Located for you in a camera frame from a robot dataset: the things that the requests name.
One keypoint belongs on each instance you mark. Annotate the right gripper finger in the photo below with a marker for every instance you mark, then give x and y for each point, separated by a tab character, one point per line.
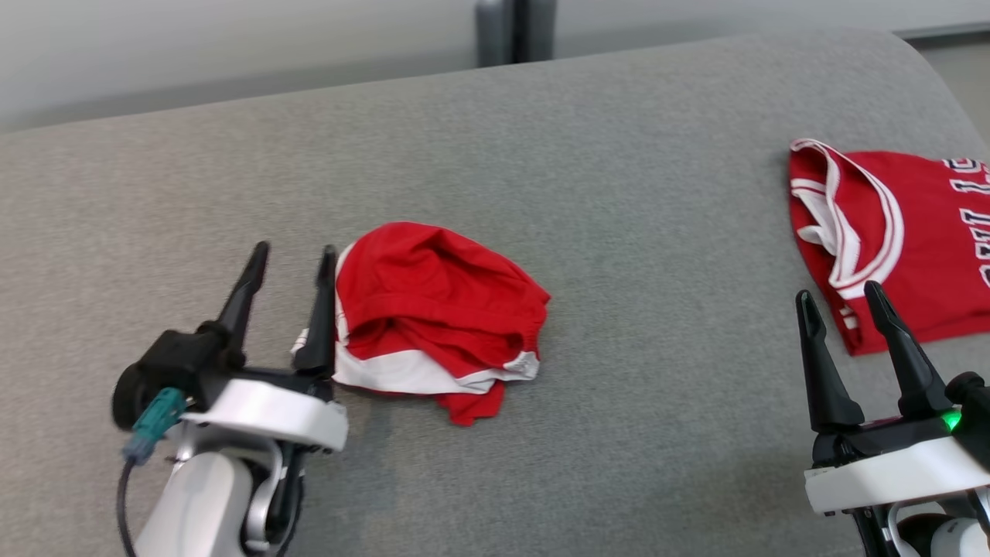
905	356
824	371

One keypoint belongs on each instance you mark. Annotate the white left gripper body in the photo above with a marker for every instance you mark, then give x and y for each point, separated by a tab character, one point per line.
271	414

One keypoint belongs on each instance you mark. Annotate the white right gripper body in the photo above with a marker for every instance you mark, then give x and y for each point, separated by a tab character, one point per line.
889	464

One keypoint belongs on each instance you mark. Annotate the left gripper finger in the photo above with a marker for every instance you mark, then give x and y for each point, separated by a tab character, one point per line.
240	309
321	325

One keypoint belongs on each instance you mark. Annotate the red white-trimmed shorts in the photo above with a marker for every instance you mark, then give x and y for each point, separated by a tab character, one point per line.
433	302

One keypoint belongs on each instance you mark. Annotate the red white-sleeved T-shirt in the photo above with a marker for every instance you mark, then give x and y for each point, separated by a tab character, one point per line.
913	232

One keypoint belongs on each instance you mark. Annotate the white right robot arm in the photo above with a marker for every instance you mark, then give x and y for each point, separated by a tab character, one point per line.
936	534

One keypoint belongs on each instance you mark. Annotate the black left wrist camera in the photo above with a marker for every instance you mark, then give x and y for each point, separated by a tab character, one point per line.
170	363

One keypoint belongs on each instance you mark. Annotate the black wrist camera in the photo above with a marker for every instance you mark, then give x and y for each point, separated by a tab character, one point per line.
170	363
976	410

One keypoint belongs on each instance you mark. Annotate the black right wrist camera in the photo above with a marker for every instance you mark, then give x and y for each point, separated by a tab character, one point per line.
976	410

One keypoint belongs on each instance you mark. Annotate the grey metal partition post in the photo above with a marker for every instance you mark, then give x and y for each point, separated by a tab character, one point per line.
514	31

